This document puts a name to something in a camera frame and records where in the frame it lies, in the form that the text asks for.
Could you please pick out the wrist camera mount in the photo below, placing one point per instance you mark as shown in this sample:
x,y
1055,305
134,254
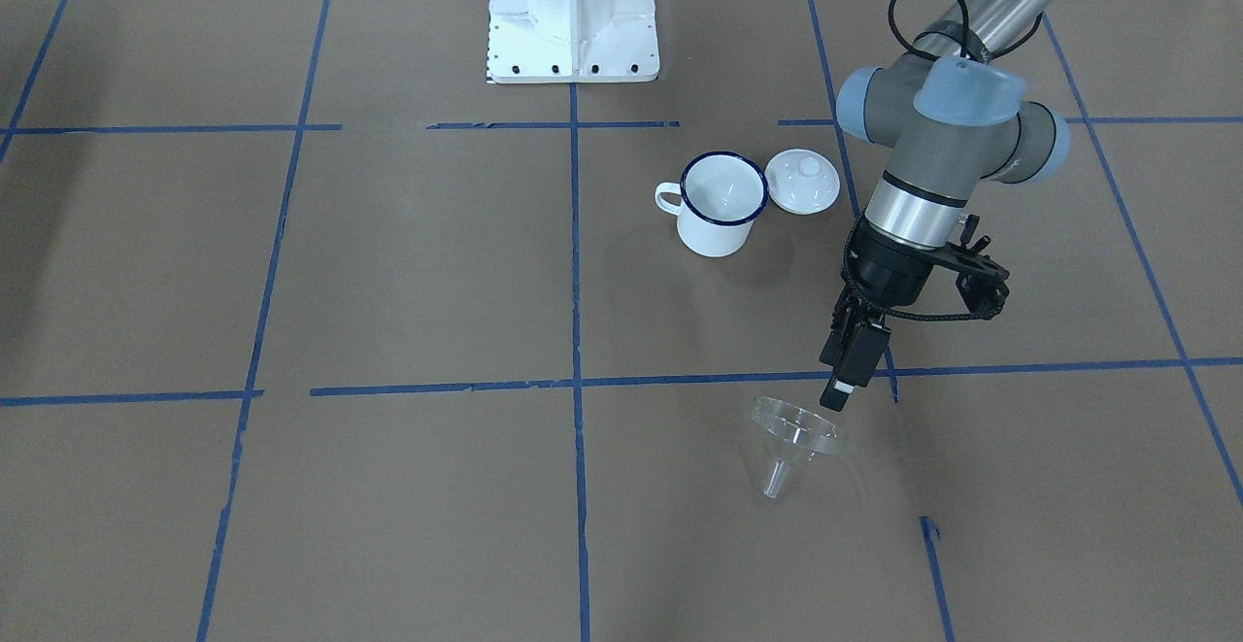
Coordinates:
x,y
980,283

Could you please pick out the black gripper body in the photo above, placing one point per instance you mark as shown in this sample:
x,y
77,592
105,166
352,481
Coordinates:
x,y
882,276

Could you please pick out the white enamel mug blue rim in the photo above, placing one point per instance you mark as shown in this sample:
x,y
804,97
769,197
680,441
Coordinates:
x,y
716,201

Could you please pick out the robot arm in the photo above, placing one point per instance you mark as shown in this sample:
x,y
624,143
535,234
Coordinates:
x,y
951,119

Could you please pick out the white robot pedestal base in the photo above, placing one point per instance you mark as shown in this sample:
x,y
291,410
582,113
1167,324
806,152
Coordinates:
x,y
565,41

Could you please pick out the white enamel cup lid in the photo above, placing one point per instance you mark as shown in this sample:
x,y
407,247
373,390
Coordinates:
x,y
802,182

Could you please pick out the clear plastic funnel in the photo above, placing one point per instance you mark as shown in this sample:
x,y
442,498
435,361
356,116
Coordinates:
x,y
793,436

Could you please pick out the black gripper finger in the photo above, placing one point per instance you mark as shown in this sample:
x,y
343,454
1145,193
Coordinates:
x,y
852,352

